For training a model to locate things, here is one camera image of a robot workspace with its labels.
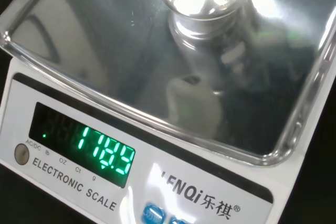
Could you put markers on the white electronic balance steel pan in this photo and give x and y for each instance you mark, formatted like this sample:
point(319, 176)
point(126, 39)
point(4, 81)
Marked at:
point(168, 103)

